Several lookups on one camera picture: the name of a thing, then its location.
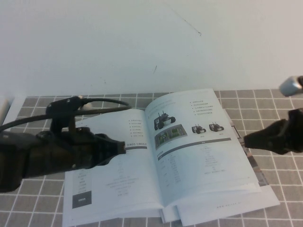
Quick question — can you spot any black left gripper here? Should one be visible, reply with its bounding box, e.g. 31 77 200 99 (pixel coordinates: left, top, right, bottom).
26 127 126 177

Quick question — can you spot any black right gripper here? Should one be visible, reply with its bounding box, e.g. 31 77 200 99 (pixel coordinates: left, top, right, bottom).
243 107 303 156

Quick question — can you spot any white product catalogue book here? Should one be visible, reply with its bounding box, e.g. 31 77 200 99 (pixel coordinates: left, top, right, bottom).
62 88 281 227

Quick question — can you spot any grey white-checked tablecloth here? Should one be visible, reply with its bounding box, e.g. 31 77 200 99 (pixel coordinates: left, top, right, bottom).
0 87 303 227

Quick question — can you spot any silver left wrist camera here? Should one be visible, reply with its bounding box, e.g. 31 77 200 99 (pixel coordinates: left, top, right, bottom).
78 95 92 111

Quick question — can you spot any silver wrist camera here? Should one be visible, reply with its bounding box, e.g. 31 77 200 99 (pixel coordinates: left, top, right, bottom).
78 95 92 111
278 75 303 97

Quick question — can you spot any thick black left camera cable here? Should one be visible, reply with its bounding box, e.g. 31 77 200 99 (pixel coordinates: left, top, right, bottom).
0 97 131 133

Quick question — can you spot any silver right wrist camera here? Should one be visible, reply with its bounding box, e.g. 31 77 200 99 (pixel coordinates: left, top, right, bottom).
278 75 303 97

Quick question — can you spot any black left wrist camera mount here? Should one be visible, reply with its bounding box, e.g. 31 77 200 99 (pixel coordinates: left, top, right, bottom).
46 96 83 133

